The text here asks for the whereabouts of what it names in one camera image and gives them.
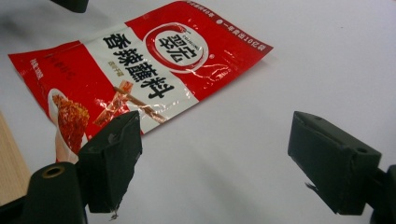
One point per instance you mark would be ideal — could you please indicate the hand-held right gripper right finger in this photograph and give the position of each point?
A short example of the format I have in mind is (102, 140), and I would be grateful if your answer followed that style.
(333, 168)

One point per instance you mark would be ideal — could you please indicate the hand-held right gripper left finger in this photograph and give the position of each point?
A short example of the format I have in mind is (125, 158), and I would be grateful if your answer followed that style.
(107, 168)

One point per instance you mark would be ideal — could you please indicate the red and white seasoning packet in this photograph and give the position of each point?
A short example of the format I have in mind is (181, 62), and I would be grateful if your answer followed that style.
(130, 71)

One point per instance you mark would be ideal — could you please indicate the light wooden board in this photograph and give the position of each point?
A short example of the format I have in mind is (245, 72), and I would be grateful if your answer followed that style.
(11, 168)

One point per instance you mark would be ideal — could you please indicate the black object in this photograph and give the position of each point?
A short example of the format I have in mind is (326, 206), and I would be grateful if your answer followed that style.
(71, 4)

